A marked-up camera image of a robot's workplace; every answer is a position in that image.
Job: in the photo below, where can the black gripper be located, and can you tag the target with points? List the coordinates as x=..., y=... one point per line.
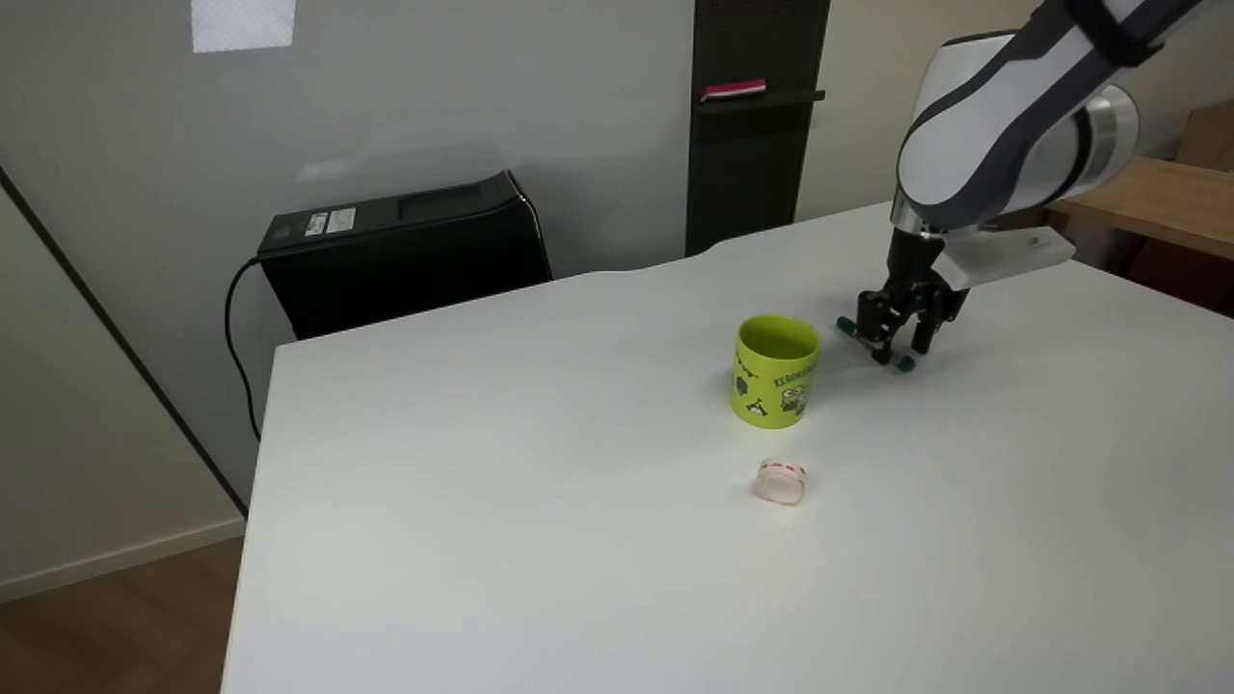
x=912, y=287

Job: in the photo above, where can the dark green marker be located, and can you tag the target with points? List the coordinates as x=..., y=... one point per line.
x=881, y=351

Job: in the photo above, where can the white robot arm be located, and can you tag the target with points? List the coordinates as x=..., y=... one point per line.
x=1004, y=126

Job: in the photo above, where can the yellow-green mug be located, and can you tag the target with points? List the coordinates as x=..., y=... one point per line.
x=772, y=369

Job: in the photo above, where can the small clear tape roll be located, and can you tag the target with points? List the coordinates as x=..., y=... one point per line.
x=781, y=484

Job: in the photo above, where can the pink item on cabinet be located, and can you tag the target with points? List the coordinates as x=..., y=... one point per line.
x=733, y=89

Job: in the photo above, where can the dark tall cabinet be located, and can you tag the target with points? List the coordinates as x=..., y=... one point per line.
x=745, y=155

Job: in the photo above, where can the wooden side table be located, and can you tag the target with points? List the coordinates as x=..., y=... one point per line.
x=1156, y=202

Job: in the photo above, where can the black computer tower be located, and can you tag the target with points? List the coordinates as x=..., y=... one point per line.
x=393, y=254

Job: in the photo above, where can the white paper on wall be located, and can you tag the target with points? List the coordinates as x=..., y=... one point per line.
x=241, y=24

